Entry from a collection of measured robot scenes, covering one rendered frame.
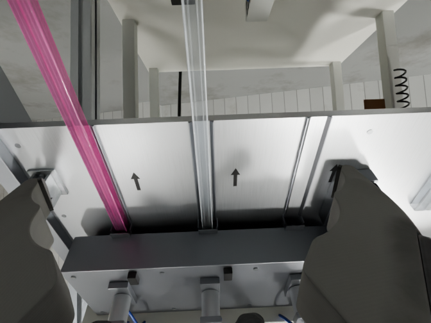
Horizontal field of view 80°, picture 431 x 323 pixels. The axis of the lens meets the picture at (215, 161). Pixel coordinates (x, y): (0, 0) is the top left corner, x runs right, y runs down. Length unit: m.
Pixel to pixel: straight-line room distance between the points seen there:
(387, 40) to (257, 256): 0.65
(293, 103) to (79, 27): 2.75
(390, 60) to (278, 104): 2.42
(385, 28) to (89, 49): 0.69
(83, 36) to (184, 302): 0.50
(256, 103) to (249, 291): 2.88
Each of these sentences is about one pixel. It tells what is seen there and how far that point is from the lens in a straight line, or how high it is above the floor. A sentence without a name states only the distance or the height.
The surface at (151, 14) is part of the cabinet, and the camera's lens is 0.74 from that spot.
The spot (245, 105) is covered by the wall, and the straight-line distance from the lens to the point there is 3.18.
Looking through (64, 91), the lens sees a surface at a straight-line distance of 0.24.
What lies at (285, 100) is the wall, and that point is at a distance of 3.17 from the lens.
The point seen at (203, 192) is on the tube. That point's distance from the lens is 0.29.
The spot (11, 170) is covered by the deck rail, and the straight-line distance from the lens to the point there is 0.33.
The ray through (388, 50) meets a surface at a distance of 0.82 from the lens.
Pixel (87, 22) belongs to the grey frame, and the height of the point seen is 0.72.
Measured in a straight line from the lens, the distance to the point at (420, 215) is 0.45.
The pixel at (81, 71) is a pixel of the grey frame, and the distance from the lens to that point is 0.58.
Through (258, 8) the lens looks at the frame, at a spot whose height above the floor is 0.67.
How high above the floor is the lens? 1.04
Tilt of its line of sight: 5 degrees down
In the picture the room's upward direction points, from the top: 178 degrees clockwise
